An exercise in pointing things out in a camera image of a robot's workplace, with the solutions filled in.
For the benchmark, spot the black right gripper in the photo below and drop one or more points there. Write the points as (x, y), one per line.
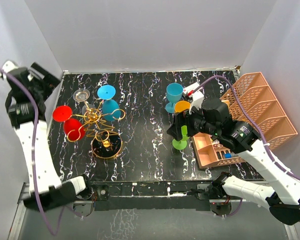
(182, 118)

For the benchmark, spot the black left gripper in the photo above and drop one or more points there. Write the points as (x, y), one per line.
(48, 88)

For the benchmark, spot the green wine glass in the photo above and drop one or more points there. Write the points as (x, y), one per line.
(181, 144)

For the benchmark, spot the yellow wine glass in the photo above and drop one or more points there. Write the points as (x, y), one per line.
(181, 106)

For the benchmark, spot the teal wine glass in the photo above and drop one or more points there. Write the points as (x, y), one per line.
(174, 93)

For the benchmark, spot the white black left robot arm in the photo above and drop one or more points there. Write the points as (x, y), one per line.
(25, 106)

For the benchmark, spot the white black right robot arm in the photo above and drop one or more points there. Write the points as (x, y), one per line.
(281, 197)

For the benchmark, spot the clear wine glass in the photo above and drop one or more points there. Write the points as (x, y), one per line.
(81, 96)

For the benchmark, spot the red wine glass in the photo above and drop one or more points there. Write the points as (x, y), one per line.
(72, 127)

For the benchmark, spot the blue wine glass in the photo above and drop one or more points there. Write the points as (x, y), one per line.
(110, 108)

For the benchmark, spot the white small box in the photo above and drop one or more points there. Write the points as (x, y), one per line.
(190, 88)

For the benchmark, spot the blue white small bottle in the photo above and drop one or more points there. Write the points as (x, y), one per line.
(230, 155)

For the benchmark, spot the pink plastic file organizer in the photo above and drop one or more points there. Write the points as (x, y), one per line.
(262, 106)

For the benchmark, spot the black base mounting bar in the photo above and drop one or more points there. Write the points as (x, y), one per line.
(148, 195)

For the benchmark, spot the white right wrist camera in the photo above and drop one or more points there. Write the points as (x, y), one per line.
(194, 97)

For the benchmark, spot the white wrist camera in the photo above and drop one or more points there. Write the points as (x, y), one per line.
(7, 67)
(194, 97)

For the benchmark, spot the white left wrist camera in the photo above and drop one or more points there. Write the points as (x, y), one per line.
(7, 67)

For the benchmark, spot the gold wire glass rack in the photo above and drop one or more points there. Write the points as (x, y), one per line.
(106, 142)

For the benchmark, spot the aluminium frame rail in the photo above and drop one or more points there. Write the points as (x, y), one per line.
(87, 220)

